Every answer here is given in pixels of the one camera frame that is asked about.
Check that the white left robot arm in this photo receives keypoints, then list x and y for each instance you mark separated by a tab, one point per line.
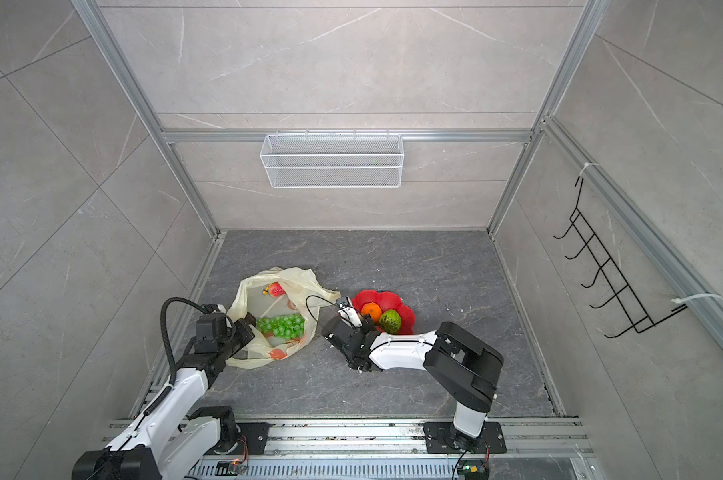
168	438

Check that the black wire hook rack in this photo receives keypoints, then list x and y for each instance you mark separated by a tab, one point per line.
609	274

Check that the white wire mesh basket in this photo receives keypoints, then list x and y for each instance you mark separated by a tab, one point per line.
313	160

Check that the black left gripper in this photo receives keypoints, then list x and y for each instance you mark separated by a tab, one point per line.
243	328

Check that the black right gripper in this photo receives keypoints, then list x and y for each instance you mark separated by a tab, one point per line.
367	326

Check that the aluminium frame rail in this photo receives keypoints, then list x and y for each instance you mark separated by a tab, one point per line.
96	24

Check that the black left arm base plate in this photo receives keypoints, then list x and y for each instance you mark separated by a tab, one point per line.
247	438

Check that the red flower-shaped plate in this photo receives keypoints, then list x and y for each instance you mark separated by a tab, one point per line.
388	301

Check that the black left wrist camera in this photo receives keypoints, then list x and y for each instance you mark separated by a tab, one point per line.
212	333

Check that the green fake grape bunch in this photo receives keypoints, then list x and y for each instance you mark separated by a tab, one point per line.
286	327

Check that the cream plastic bag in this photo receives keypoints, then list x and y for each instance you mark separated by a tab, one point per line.
304	296

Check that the orange fake tangerine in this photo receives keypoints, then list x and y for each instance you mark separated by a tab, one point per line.
372	310

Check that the green fake pear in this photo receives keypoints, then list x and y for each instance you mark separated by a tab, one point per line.
390	321

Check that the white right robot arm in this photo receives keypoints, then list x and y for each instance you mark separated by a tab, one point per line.
466	367

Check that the red fake strawberry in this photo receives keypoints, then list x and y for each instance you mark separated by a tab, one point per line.
274	290

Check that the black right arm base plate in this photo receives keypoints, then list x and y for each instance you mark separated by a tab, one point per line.
444	438

